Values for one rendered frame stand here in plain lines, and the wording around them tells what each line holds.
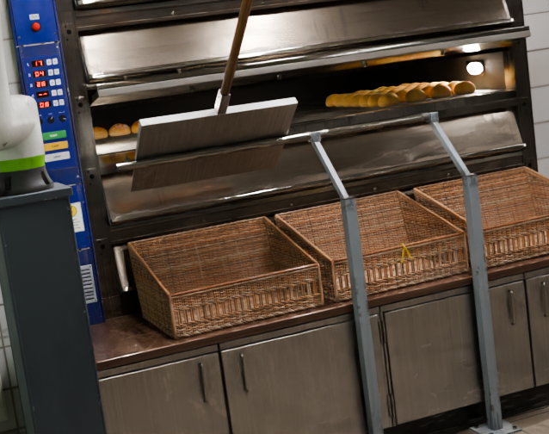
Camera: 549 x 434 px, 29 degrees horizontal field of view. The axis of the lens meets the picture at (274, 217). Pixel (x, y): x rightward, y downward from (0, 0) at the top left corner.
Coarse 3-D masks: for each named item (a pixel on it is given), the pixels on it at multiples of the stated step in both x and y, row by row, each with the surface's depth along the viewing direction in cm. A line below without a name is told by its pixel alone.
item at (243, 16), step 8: (248, 0) 315; (248, 8) 318; (240, 16) 321; (248, 16) 321; (240, 24) 323; (240, 32) 326; (232, 40) 330; (240, 40) 329; (232, 48) 332; (240, 48) 332; (232, 56) 334; (232, 64) 337; (232, 72) 340; (224, 80) 344; (224, 88) 346
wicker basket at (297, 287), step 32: (224, 224) 407; (256, 224) 412; (160, 256) 398; (192, 256) 401; (224, 256) 406; (256, 256) 410; (288, 256) 396; (160, 288) 360; (192, 288) 399; (224, 288) 361; (256, 288) 365; (288, 288) 402; (320, 288) 374; (160, 320) 370; (192, 320) 358; (224, 320) 362; (256, 320) 366
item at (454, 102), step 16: (464, 96) 446; (480, 96) 447; (496, 96) 450; (512, 96) 453; (368, 112) 430; (384, 112) 432; (400, 112) 434; (416, 112) 437; (304, 128) 420; (320, 128) 422; (112, 160) 393; (128, 160) 395
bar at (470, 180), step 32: (352, 128) 386; (160, 160) 361; (320, 160) 378; (352, 224) 364; (480, 224) 383; (352, 256) 366; (480, 256) 384; (352, 288) 370; (480, 288) 386; (480, 320) 388; (480, 352) 392
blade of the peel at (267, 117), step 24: (144, 120) 347; (168, 120) 349; (192, 120) 353; (216, 120) 357; (240, 120) 362; (264, 120) 367; (288, 120) 372; (144, 144) 354; (168, 144) 359; (192, 144) 364; (216, 144) 369; (144, 168) 365; (168, 168) 370; (192, 168) 375; (216, 168) 381; (240, 168) 386; (264, 168) 392
